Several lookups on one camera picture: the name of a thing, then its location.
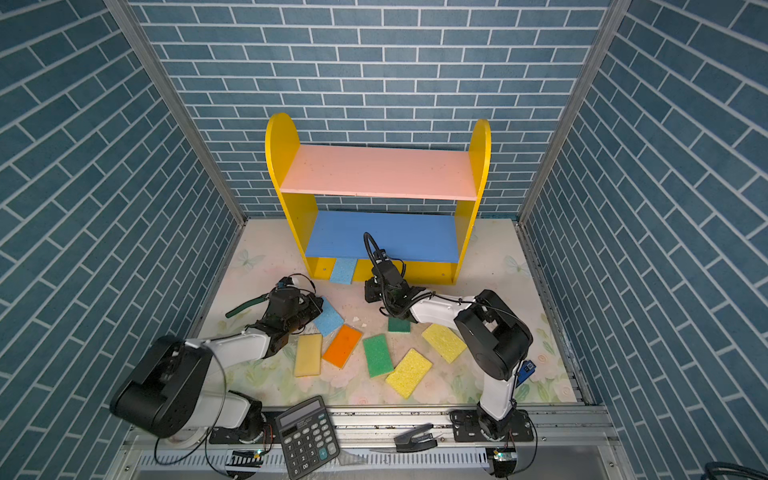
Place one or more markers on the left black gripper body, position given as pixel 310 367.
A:
pixel 305 313

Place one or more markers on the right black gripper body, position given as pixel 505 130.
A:
pixel 374 293

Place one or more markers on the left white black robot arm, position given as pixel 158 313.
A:
pixel 180 384

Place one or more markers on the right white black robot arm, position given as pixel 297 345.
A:
pixel 498 340

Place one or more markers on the yellow pink blue shelf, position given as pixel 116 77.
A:
pixel 433 246

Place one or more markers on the dark green scrub sponge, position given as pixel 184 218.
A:
pixel 396 325

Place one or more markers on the pale yellow sponge left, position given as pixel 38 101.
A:
pixel 308 355

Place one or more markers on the orange sponge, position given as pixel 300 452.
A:
pixel 342 346

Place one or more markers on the bright green sponge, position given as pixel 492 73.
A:
pixel 378 357

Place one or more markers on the yellow sponge right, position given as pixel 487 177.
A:
pixel 443 339

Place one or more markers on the yellow sponge front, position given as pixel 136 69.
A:
pixel 408 374

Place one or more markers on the black desk calculator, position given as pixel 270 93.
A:
pixel 307 437

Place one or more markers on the black binder clip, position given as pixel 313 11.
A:
pixel 415 440

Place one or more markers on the green handled pliers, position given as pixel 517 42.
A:
pixel 246 305

